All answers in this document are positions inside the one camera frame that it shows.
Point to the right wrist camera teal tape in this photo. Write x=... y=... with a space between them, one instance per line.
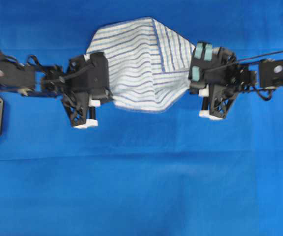
x=204 y=57

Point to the white blue striped towel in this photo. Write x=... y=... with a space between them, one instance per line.
x=148 y=63

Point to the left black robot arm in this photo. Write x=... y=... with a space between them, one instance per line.
x=23 y=79

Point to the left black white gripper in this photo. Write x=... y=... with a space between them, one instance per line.
x=79 y=106

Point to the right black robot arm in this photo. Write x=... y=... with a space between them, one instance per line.
x=269 y=76

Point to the blue table cloth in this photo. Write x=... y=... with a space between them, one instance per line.
x=141 y=174

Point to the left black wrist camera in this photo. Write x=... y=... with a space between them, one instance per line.
x=93 y=76

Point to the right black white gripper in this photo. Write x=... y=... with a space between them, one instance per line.
x=223 y=84

